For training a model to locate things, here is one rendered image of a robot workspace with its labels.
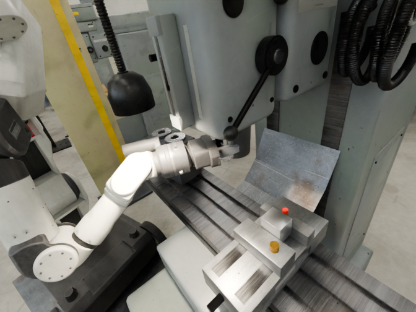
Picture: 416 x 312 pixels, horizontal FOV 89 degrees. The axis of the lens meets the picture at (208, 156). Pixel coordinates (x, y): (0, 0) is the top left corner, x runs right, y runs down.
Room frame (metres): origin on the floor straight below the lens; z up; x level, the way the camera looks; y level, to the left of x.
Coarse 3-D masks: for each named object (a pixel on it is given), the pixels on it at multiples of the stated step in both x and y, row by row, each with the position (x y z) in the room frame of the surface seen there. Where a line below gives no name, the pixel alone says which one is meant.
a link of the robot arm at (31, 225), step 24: (0, 192) 0.33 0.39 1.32; (24, 192) 0.35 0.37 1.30; (0, 216) 0.32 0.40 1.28; (24, 216) 0.33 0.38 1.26; (48, 216) 0.36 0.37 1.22; (24, 240) 0.30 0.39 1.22; (48, 240) 0.32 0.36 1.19; (24, 264) 0.28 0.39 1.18; (48, 264) 0.28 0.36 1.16; (72, 264) 0.29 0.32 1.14
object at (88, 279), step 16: (128, 224) 0.92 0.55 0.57; (112, 240) 0.82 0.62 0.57; (128, 240) 0.77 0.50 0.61; (144, 240) 0.76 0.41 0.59; (96, 256) 0.73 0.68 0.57; (112, 256) 0.70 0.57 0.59; (128, 256) 0.69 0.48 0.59; (144, 256) 0.72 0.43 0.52; (80, 272) 0.66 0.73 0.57; (96, 272) 0.63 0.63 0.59; (112, 272) 0.61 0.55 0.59; (128, 272) 0.64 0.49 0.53; (48, 288) 0.60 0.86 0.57; (64, 288) 0.59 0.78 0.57; (80, 288) 0.55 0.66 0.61; (96, 288) 0.55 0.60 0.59; (112, 288) 0.57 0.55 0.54; (64, 304) 0.49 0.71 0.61; (80, 304) 0.49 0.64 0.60; (96, 304) 0.50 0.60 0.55
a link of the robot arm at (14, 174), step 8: (0, 160) 0.36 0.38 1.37; (8, 160) 0.37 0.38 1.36; (16, 160) 0.39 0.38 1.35; (0, 168) 0.36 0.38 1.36; (8, 168) 0.36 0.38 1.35; (16, 168) 0.37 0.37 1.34; (24, 168) 0.39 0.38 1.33; (0, 176) 0.35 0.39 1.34; (8, 176) 0.35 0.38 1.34; (16, 176) 0.36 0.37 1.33; (24, 176) 0.38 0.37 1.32; (0, 184) 0.34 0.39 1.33; (8, 184) 0.35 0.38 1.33
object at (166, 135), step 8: (168, 128) 0.92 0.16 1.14; (152, 136) 0.88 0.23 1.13; (160, 136) 0.85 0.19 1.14; (168, 136) 0.84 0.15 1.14; (176, 136) 0.84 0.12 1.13; (184, 136) 0.81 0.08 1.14; (192, 168) 0.78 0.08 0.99; (200, 168) 0.81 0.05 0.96; (176, 176) 0.76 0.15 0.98; (184, 176) 0.75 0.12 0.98; (192, 176) 0.77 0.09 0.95
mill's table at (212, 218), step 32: (160, 192) 0.73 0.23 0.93; (192, 192) 0.68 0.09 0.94; (224, 192) 0.65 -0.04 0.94; (192, 224) 0.53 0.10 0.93; (224, 224) 0.49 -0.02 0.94; (320, 256) 0.33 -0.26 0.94; (288, 288) 0.26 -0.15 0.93; (320, 288) 0.25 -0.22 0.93; (352, 288) 0.24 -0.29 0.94; (384, 288) 0.23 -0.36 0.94
